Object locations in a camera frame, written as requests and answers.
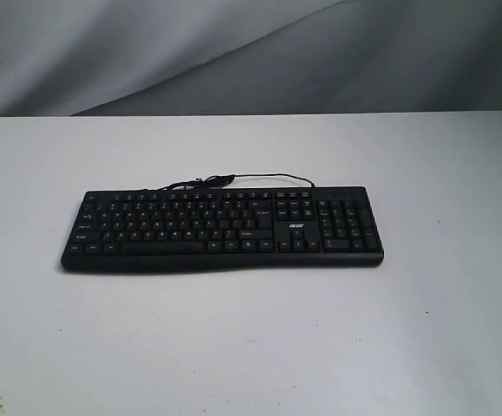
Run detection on black acer keyboard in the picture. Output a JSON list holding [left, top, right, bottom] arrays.
[[61, 186, 384, 273]]

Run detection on black keyboard cable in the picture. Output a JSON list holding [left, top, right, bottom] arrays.
[[144, 172, 316, 192]]

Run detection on grey backdrop cloth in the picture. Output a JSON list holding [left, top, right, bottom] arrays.
[[0, 1, 502, 116]]

